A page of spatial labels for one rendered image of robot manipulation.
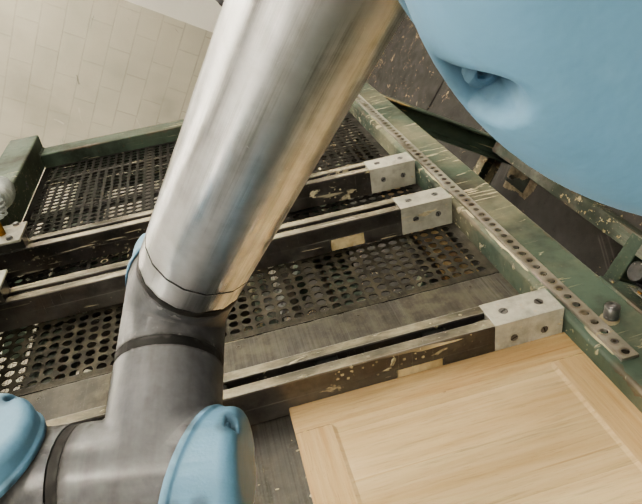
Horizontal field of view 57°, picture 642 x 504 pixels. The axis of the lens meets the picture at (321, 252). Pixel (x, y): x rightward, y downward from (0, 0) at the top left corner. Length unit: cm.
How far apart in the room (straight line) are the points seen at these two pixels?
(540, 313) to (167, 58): 544
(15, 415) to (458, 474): 63
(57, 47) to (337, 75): 604
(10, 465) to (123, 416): 6
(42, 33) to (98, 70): 55
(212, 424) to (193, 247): 11
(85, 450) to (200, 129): 20
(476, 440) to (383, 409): 15
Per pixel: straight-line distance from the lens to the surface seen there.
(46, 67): 638
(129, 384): 40
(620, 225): 205
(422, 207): 139
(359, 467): 90
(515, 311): 106
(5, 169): 212
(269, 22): 26
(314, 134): 29
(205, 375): 40
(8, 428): 40
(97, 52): 624
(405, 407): 97
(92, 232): 157
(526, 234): 131
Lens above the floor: 168
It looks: 22 degrees down
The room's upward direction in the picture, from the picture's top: 76 degrees counter-clockwise
